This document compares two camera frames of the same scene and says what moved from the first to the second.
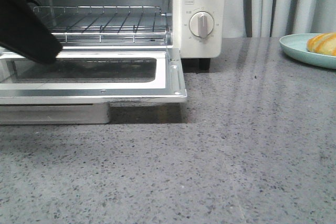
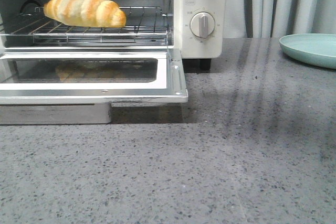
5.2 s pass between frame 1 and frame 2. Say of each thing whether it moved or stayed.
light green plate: stayed
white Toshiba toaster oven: stayed
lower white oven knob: stayed
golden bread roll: moved
